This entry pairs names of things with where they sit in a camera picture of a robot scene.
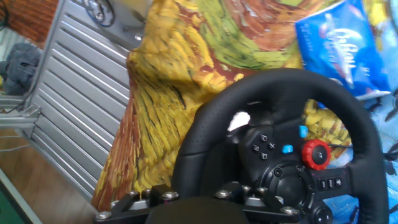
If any green mat grey edge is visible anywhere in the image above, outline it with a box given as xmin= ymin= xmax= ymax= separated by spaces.
xmin=0 ymin=167 xmax=43 ymax=224

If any aluminium rail with bracket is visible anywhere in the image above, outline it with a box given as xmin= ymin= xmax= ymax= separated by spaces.
xmin=0 ymin=93 xmax=43 ymax=130

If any grey crumpled cloth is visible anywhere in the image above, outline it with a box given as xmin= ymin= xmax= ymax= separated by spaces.
xmin=0 ymin=42 xmax=43 ymax=96

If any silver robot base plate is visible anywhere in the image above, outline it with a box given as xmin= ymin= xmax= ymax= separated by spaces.
xmin=71 ymin=0 xmax=147 ymax=50

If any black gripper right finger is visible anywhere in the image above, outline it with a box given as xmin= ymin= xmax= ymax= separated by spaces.
xmin=213 ymin=181 xmax=302 ymax=224

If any blue tissue pack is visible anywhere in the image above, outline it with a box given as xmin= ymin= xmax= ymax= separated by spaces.
xmin=294 ymin=0 xmax=392 ymax=108

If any painted blue yellow cloth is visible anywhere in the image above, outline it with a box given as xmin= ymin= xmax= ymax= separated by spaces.
xmin=91 ymin=0 xmax=398 ymax=224

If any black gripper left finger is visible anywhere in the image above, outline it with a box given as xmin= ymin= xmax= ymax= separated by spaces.
xmin=95 ymin=183 xmax=180 ymax=224

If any black steering wheel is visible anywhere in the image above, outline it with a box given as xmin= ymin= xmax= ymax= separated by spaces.
xmin=170 ymin=67 xmax=390 ymax=224

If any black wheel base housing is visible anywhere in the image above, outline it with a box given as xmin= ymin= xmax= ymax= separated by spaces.
xmin=200 ymin=101 xmax=274 ymax=194

